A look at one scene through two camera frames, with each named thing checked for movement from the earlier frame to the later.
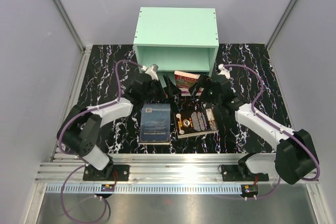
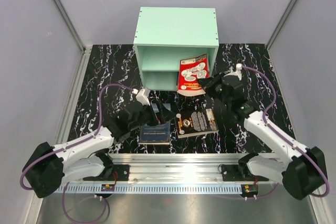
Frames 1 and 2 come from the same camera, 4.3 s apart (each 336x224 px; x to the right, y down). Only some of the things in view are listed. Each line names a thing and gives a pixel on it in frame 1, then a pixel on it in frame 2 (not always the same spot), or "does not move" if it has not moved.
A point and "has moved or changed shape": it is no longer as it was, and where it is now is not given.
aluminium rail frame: [157, 169] does not move
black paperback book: [195, 122] does not move
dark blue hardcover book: [155, 124] does not move
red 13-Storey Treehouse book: [185, 80] has moved or changed shape
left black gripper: [164, 92] -> [163, 113]
